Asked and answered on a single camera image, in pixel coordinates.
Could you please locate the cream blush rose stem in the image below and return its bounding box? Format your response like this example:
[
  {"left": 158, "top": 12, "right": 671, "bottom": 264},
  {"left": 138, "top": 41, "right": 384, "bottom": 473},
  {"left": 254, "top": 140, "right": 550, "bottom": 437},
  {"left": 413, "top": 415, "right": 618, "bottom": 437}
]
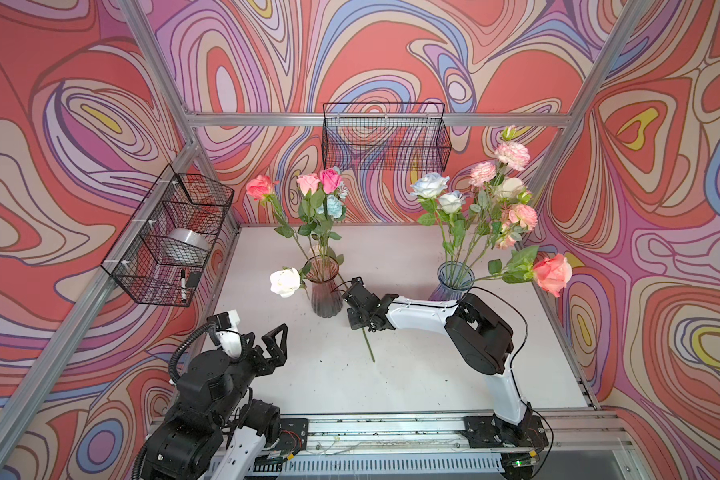
[{"left": 360, "top": 327, "right": 376, "bottom": 363}]

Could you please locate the pink grey glass vase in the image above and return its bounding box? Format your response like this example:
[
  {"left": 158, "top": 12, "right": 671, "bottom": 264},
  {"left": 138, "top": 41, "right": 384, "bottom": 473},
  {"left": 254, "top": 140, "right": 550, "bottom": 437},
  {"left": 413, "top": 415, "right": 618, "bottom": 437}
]
[{"left": 305, "top": 255, "right": 342, "bottom": 318}]

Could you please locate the purple glass vase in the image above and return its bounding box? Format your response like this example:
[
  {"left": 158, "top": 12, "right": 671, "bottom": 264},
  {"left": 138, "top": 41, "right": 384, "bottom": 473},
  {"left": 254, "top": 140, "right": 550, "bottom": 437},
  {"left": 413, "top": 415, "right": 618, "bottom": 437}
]
[{"left": 429, "top": 261, "right": 475, "bottom": 301}]

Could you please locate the light blue carnation stem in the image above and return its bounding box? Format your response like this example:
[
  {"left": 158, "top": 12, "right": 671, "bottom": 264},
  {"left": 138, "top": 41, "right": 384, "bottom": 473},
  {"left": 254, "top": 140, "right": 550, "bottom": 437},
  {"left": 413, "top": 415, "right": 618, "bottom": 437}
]
[{"left": 317, "top": 183, "right": 349, "bottom": 241}]

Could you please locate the blue white rose stem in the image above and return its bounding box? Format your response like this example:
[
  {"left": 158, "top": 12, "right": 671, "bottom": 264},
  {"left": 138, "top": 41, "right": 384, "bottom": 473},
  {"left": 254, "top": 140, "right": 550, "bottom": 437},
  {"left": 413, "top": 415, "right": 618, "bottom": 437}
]
[{"left": 436, "top": 191, "right": 467, "bottom": 269}]

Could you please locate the pale pink rose stem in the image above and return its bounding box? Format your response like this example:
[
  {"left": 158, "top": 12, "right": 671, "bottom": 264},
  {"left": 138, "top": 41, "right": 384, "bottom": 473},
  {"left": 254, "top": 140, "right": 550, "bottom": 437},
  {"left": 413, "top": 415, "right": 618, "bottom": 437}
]
[{"left": 296, "top": 174, "right": 330, "bottom": 256}]

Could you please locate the red pink rose stem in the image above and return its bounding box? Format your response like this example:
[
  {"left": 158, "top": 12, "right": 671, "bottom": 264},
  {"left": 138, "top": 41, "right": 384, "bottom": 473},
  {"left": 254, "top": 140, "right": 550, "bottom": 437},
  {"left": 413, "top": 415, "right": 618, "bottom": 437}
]
[{"left": 245, "top": 175, "right": 310, "bottom": 260}]

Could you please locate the large salmon pink rose stem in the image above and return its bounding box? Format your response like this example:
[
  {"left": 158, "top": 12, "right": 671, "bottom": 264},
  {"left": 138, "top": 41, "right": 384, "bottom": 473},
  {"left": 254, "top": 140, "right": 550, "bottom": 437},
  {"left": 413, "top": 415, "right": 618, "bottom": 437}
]
[{"left": 476, "top": 246, "right": 573, "bottom": 298}]

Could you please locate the pink carnation stem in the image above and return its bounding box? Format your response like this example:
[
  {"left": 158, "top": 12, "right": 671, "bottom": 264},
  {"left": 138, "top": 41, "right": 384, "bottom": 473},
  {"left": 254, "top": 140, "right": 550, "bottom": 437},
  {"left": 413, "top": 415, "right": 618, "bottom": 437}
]
[{"left": 469, "top": 125, "right": 533, "bottom": 226}]

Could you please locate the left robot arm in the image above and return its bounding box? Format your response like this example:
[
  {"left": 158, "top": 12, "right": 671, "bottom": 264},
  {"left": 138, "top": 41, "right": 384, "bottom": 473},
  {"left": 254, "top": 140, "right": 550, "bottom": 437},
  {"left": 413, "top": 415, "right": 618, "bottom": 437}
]
[{"left": 131, "top": 321, "right": 288, "bottom": 479}]

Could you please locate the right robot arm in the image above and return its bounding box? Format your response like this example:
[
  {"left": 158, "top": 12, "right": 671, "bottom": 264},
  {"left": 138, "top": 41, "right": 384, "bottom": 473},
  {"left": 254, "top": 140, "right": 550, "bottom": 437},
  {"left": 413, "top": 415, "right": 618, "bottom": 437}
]
[{"left": 342, "top": 277, "right": 532, "bottom": 430}]

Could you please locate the black marker pen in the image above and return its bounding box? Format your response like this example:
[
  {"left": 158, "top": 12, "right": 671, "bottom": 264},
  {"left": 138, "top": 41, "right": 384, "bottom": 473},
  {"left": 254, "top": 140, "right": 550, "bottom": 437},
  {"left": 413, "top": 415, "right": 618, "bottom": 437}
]
[{"left": 179, "top": 269, "right": 188, "bottom": 304}]

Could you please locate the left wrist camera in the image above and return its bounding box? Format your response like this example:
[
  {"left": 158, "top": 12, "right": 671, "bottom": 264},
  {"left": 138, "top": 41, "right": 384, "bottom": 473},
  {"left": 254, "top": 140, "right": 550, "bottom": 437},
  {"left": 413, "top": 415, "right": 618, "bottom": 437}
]
[{"left": 207, "top": 310, "right": 243, "bottom": 360}]

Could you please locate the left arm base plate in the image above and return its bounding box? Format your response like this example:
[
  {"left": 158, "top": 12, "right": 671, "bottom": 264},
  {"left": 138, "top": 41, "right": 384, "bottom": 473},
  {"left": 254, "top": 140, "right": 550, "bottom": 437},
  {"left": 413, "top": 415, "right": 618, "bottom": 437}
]
[{"left": 273, "top": 417, "right": 309, "bottom": 456}]

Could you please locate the black wire basket left wall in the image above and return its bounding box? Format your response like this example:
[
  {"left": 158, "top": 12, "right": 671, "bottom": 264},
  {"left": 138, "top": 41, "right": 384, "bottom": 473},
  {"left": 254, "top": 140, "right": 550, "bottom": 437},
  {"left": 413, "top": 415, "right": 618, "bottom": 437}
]
[{"left": 101, "top": 165, "right": 235, "bottom": 307}]

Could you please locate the black wire basket wall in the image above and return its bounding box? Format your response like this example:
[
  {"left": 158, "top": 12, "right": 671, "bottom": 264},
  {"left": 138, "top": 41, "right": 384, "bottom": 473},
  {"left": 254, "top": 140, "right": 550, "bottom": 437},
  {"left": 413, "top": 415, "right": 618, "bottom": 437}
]
[
  {"left": 321, "top": 100, "right": 452, "bottom": 173},
  {"left": 101, "top": 165, "right": 235, "bottom": 307}
]

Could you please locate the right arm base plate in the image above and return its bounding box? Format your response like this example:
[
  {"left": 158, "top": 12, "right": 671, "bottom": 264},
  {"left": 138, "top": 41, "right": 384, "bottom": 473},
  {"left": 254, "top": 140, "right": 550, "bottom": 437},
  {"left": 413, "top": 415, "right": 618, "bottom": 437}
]
[{"left": 459, "top": 414, "right": 549, "bottom": 450}]

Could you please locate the black wire basket back wall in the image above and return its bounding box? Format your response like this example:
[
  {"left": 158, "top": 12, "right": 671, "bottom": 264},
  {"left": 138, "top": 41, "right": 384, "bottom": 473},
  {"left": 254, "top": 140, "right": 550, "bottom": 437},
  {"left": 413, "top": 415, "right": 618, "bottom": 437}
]
[{"left": 321, "top": 100, "right": 452, "bottom": 173}]

